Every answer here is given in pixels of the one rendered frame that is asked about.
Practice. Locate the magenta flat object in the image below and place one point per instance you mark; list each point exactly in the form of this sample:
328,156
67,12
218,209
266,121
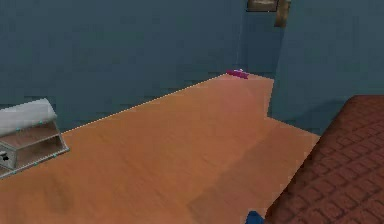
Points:
237,73

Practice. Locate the blue object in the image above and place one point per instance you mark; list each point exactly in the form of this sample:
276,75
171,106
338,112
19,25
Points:
255,218

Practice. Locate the white open shelf unit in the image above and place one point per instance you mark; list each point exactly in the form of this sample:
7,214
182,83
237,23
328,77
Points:
30,133

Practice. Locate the dark framed wall picture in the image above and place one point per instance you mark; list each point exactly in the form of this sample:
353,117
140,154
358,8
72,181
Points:
262,4

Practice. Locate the brown wooden wall fixture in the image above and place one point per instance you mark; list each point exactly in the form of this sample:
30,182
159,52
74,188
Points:
282,13

